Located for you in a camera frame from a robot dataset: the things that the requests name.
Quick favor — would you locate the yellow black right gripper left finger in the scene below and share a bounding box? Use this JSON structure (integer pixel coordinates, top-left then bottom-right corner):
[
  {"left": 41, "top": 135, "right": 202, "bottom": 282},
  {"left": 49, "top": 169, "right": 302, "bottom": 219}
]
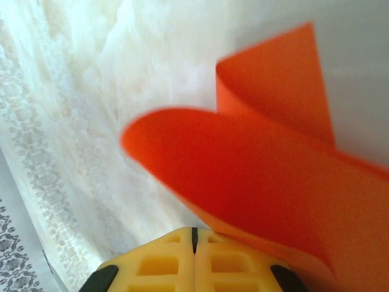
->
[{"left": 80, "top": 227, "right": 196, "bottom": 292}]

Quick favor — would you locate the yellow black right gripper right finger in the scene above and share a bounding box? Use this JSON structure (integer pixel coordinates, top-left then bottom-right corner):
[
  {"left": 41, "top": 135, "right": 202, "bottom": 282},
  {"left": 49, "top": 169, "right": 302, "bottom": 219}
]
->
[{"left": 194, "top": 227, "right": 311, "bottom": 292}]

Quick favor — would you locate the orange paper sheet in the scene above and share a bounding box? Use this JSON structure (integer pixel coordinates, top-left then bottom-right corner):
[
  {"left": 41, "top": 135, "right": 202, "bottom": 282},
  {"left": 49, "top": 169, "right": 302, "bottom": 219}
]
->
[{"left": 120, "top": 21, "right": 389, "bottom": 292}]

